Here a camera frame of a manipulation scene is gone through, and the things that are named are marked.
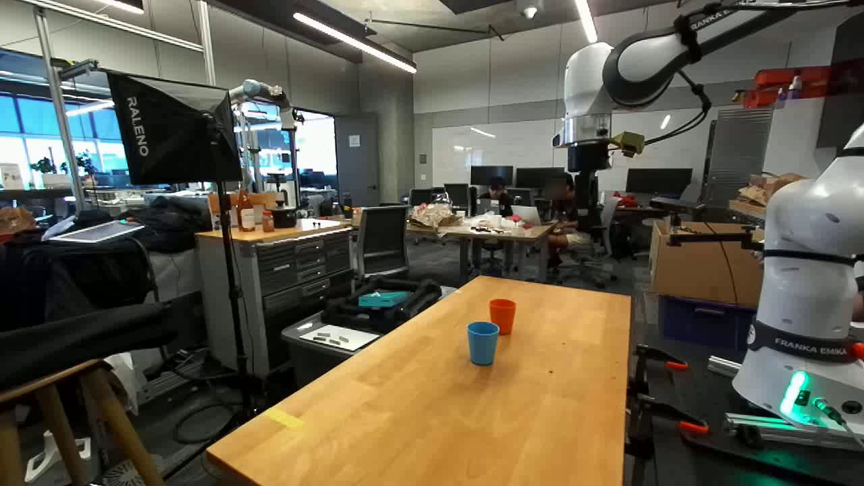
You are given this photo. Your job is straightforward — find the black office chair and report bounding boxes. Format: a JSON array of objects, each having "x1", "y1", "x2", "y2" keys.
[{"x1": 359, "y1": 205, "x2": 407, "y2": 278}]

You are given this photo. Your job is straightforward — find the orange plastic cup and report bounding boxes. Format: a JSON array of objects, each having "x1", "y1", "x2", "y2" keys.
[{"x1": 489, "y1": 301, "x2": 515, "y2": 335}]

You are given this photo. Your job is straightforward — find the background wooden table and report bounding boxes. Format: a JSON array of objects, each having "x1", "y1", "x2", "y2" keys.
[{"x1": 438, "y1": 223, "x2": 551, "y2": 278}]

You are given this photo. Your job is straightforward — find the wooden stool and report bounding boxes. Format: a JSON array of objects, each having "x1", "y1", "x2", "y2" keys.
[{"x1": 0, "y1": 356, "x2": 168, "y2": 486}]

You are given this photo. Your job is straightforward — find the blue plastic cup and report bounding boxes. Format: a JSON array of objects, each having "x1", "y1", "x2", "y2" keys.
[{"x1": 467, "y1": 321, "x2": 499, "y2": 368}]

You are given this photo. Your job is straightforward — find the cardboard box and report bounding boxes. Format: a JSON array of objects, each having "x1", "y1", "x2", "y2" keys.
[{"x1": 647, "y1": 223, "x2": 762, "y2": 308}]

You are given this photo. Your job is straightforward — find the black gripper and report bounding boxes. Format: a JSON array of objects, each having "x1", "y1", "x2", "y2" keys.
[{"x1": 567, "y1": 143, "x2": 609, "y2": 175}]

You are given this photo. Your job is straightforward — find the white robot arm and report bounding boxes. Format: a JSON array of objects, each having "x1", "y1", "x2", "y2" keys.
[{"x1": 557, "y1": 0, "x2": 864, "y2": 436}]

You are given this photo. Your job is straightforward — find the black bag with teal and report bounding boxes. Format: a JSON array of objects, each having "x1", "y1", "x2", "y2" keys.
[{"x1": 322, "y1": 278, "x2": 443, "y2": 335}]

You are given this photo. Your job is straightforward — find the light stand pole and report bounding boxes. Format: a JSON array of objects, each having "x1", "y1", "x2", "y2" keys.
[{"x1": 210, "y1": 117, "x2": 253, "y2": 389}]

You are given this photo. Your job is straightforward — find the black softbox light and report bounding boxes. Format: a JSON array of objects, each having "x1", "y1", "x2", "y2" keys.
[{"x1": 104, "y1": 70, "x2": 241, "y2": 185}]

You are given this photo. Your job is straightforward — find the grey drawer cabinet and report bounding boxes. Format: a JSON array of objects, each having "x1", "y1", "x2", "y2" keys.
[{"x1": 197, "y1": 220, "x2": 353, "y2": 378}]

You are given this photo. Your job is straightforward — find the blue storage bin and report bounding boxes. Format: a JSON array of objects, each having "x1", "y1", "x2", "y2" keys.
[{"x1": 658, "y1": 298, "x2": 756, "y2": 352}]

